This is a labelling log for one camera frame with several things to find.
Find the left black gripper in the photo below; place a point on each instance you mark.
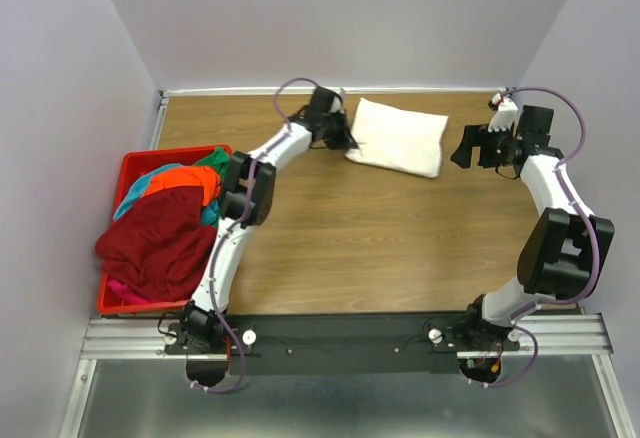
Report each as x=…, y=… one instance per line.
x=345, y=140

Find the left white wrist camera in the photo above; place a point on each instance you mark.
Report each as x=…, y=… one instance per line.
x=337, y=104

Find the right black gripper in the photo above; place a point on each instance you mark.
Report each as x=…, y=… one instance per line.
x=478, y=135

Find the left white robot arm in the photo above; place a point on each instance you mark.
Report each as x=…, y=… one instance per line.
x=246, y=199

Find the pink t shirt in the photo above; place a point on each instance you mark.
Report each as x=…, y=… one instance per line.
x=126, y=294

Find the orange t shirt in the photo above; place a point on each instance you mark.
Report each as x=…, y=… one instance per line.
x=187, y=176

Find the green t shirt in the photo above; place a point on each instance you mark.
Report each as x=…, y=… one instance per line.
x=218, y=160

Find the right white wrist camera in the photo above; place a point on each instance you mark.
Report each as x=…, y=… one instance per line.
x=506, y=112

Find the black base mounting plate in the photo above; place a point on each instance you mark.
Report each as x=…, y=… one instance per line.
x=325, y=344

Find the white t shirt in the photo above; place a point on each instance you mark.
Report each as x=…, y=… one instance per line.
x=396, y=139

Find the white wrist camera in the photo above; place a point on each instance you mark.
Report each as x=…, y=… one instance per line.
x=337, y=104
x=506, y=112

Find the dark red t shirt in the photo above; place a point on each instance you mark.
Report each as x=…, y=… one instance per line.
x=159, y=248

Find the teal t shirt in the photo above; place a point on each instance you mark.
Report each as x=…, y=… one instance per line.
x=135, y=192

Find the aluminium frame rail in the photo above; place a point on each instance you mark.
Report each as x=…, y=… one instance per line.
x=370, y=375

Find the red plastic bin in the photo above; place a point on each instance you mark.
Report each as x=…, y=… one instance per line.
x=135, y=165

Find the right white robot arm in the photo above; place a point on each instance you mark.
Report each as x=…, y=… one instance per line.
x=562, y=259

